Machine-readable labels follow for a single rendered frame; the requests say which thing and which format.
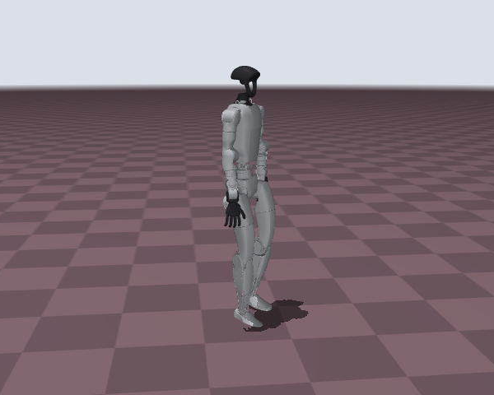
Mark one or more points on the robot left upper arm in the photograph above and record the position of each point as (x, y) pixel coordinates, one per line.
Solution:
(263, 144)

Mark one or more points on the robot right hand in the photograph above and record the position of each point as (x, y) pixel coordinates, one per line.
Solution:
(233, 210)

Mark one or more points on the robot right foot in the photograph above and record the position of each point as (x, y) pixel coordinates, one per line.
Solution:
(248, 318)

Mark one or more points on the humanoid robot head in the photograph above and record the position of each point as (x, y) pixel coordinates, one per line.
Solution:
(246, 75)

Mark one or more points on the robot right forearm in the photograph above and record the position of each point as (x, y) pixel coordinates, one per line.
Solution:
(230, 174)

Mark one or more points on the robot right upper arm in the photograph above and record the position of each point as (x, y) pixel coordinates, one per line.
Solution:
(230, 118)

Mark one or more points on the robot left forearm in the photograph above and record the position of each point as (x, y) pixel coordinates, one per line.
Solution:
(261, 164)

